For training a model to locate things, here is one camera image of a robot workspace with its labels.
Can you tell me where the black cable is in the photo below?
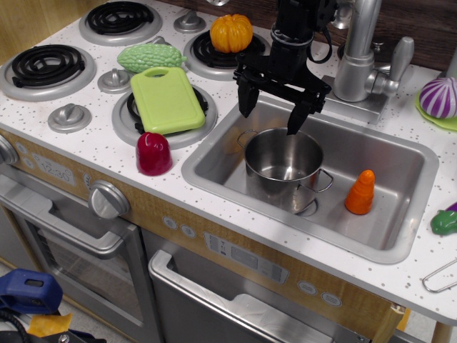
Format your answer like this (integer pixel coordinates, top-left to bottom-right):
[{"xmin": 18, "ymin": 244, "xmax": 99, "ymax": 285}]
[{"xmin": 306, "ymin": 21, "xmax": 334, "ymax": 65}]

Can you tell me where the orange toy pumpkin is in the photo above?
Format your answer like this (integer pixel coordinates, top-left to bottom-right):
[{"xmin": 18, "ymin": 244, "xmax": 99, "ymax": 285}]
[{"xmin": 210, "ymin": 14, "xmax": 253, "ymax": 53}]

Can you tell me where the green purple toy eggplant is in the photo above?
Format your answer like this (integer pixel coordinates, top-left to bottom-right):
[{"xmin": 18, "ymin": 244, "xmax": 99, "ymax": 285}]
[{"xmin": 431, "ymin": 203, "xmax": 456, "ymax": 236}]

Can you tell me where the stainless steel pot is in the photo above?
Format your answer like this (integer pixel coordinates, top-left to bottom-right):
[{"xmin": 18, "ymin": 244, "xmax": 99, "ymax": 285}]
[{"xmin": 237, "ymin": 127, "xmax": 334, "ymax": 214}]

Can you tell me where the green toy bitter gourd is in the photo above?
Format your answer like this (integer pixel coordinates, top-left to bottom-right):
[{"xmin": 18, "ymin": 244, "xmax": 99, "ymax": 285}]
[{"xmin": 117, "ymin": 43, "xmax": 187, "ymax": 74}]

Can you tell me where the toy dishwasher door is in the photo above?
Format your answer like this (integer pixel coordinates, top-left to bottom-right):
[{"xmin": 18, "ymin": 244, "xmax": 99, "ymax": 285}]
[{"xmin": 142, "ymin": 230, "xmax": 368, "ymax": 342}]

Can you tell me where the back left stove burner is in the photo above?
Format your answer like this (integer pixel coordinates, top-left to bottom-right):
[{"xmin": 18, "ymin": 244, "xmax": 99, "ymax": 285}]
[{"xmin": 79, "ymin": 1, "xmax": 162, "ymax": 46}]

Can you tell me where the yellow cloth scrap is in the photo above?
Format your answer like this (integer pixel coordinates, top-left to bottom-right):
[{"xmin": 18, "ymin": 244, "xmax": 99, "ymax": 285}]
[{"xmin": 27, "ymin": 313, "xmax": 73, "ymax": 337}]

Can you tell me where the silver toy faucet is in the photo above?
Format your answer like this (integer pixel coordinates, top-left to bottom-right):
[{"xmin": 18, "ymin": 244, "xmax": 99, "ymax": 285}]
[{"xmin": 323, "ymin": 1, "xmax": 414, "ymax": 124}]

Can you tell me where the blue clamp tool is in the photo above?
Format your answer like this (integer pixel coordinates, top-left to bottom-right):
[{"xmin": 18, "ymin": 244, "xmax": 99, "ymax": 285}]
[{"xmin": 1, "ymin": 269, "xmax": 64, "ymax": 314}]

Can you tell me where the back right stove burner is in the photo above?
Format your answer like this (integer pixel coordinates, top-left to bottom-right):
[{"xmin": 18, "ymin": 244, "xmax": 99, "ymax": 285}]
[{"xmin": 182, "ymin": 29, "xmax": 272, "ymax": 81}]

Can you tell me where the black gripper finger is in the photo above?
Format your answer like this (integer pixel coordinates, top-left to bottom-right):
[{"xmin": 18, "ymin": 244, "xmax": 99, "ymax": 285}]
[
  {"xmin": 287, "ymin": 101, "xmax": 314, "ymax": 135},
  {"xmin": 238, "ymin": 76, "xmax": 259, "ymax": 118}
]

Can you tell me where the front stove burner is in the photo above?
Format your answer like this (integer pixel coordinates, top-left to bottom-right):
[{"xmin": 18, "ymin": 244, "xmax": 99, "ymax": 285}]
[{"xmin": 111, "ymin": 84, "xmax": 219, "ymax": 151}]

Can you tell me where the toy oven door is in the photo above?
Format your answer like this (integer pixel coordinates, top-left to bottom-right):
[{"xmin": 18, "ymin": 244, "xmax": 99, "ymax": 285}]
[{"xmin": 1, "ymin": 171, "xmax": 163, "ymax": 342}]

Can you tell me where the purple white toy onion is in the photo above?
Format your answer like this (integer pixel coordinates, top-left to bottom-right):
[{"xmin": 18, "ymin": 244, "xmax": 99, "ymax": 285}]
[{"xmin": 418, "ymin": 77, "xmax": 456, "ymax": 119}]

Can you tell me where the stove burner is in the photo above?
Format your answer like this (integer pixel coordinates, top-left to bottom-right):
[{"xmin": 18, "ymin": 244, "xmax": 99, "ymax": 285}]
[
  {"xmin": 182, "ymin": 29, "xmax": 272, "ymax": 81},
  {"xmin": 79, "ymin": 1, "xmax": 162, "ymax": 46},
  {"xmin": 111, "ymin": 84, "xmax": 219, "ymax": 151},
  {"xmin": 1, "ymin": 44, "xmax": 96, "ymax": 102}
]

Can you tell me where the metal wire handle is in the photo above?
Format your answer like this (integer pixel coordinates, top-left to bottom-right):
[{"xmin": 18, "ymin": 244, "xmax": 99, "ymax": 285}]
[{"xmin": 422, "ymin": 259, "xmax": 456, "ymax": 294}]

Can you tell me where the far left stove burner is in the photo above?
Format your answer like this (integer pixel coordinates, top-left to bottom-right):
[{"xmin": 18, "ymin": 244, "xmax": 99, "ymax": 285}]
[{"xmin": 1, "ymin": 44, "xmax": 96, "ymax": 102}]

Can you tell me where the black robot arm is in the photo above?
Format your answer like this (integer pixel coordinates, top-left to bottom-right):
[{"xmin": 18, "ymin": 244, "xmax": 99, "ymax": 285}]
[{"xmin": 233, "ymin": 1, "xmax": 338, "ymax": 135}]

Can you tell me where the dark red toy vegetable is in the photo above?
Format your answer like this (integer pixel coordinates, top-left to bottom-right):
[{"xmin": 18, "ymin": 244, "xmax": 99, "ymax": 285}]
[{"xmin": 136, "ymin": 132, "xmax": 173, "ymax": 176}]

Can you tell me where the silver stovetop knob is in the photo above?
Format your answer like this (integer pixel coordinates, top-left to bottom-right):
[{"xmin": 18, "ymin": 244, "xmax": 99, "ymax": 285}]
[
  {"xmin": 149, "ymin": 36, "xmax": 170, "ymax": 46},
  {"xmin": 174, "ymin": 10, "xmax": 206, "ymax": 34},
  {"xmin": 47, "ymin": 104, "xmax": 92, "ymax": 134},
  {"xmin": 97, "ymin": 68, "xmax": 133, "ymax": 94}
]

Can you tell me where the silver oven dial knob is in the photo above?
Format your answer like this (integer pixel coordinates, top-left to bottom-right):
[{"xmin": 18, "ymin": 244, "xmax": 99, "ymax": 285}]
[
  {"xmin": 0, "ymin": 136, "xmax": 19, "ymax": 165},
  {"xmin": 88, "ymin": 180, "xmax": 130, "ymax": 219}
]

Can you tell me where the light green cutting board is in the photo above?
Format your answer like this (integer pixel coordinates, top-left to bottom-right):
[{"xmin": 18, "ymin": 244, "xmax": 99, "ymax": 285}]
[{"xmin": 131, "ymin": 66, "xmax": 205, "ymax": 135}]

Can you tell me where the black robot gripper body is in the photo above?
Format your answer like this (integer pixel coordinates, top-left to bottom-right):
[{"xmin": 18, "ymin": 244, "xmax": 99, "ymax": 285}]
[{"xmin": 233, "ymin": 27, "xmax": 331, "ymax": 113}]

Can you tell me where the orange toy carrot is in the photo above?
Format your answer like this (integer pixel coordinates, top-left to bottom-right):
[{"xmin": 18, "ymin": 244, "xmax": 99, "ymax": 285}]
[{"xmin": 344, "ymin": 169, "xmax": 376, "ymax": 215}]

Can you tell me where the stainless steel sink basin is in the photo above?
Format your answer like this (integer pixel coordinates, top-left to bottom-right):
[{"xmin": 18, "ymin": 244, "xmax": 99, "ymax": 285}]
[{"xmin": 182, "ymin": 96, "xmax": 438, "ymax": 264}]

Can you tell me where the light green plate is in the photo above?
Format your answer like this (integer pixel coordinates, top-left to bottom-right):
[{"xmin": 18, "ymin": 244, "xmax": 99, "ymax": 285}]
[{"xmin": 414, "ymin": 89, "xmax": 457, "ymax": 134}]

